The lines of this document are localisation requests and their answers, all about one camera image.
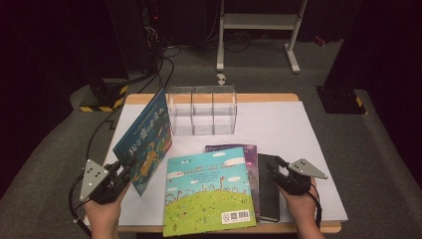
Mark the black stand base striped edge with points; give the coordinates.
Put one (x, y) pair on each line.
(103, 98)

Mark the small red floor object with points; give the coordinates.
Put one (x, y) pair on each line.
(320, 41)

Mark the person's right hand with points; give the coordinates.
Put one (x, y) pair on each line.
(302, 205)

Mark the dark blue picture book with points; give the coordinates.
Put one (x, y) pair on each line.
(149, 139)

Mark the clear acrylic book organizer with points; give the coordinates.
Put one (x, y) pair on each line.
(202, 116)

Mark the purple magazine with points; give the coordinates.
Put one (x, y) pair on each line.
(252, 166)

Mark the light blue picture book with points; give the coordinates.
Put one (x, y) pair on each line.
(205, 192)

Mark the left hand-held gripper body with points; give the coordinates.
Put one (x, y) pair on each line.
(96, 186)

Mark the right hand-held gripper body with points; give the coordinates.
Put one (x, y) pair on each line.
(298, 179)

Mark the person's left hand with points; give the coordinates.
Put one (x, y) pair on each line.
(103, 215)

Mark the wooden table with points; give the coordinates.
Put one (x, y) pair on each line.
(265, 97)

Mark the white metal stand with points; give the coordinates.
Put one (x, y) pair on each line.
(258, 21)

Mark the black hardcover book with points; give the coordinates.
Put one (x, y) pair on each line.
(268, 195)

